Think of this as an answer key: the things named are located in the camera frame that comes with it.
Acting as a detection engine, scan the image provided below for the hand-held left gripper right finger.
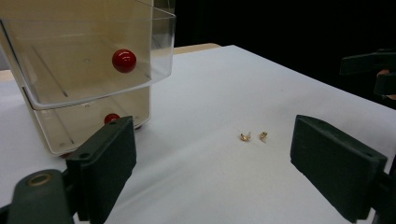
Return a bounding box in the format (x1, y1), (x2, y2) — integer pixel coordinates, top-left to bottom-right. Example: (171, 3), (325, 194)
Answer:
(290, 114), (389, 224)

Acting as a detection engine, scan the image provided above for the clear plastic container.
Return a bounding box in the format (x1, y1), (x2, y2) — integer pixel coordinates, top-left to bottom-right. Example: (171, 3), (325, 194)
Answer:
(0, 0), (155, 157)

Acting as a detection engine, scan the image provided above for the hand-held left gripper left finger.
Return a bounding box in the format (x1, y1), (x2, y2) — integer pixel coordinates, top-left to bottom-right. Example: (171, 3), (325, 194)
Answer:
(65, 116), (137, 224)

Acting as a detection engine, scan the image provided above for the clear drawer with red knob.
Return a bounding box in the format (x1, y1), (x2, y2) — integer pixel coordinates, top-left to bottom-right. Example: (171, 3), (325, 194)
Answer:
(22, 85), (152, 156)
(0, 5), (177, 111)

